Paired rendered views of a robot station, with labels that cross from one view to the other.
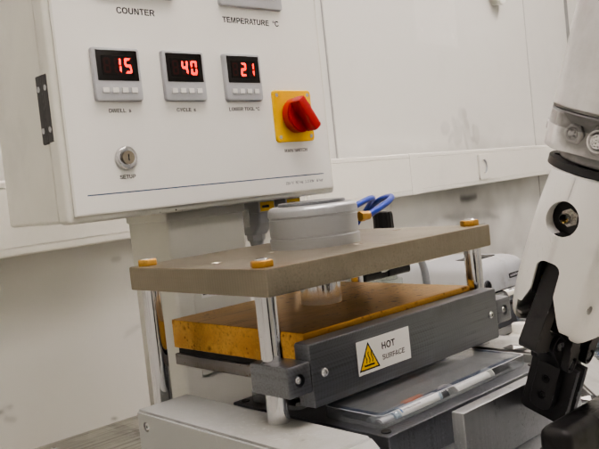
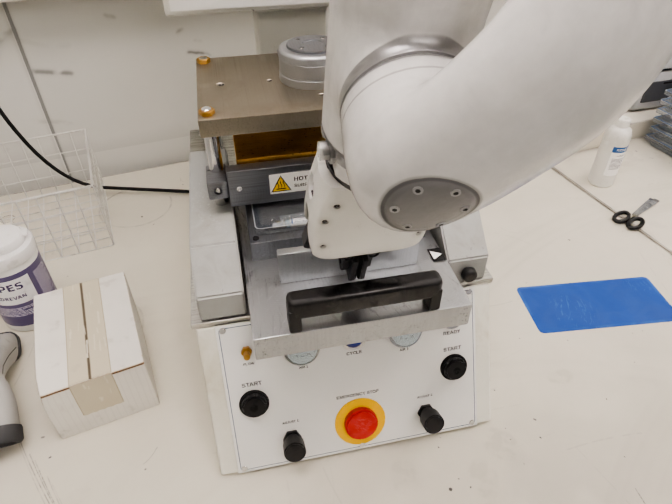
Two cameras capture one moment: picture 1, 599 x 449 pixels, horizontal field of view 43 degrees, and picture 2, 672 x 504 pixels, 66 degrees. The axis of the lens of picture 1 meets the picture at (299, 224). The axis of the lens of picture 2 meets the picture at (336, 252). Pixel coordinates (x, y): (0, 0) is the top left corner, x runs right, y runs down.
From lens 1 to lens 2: 41 cm
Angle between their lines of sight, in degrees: 46
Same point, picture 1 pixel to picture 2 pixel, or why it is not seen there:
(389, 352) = (301, 183)
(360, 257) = (290, 117)
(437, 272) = not seen: hidden behind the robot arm
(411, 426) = (273, 240)
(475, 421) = (289, 260)
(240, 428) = (200, 198)
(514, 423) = (332, 264)
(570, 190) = (315, 170)
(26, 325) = (244, 28)
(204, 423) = (195, 183)
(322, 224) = (298, 72)
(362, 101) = not seen: outside the picture
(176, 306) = not seen: hidden behind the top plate
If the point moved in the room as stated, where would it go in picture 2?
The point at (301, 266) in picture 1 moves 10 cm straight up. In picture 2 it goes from (231, 120) to (216, 17)
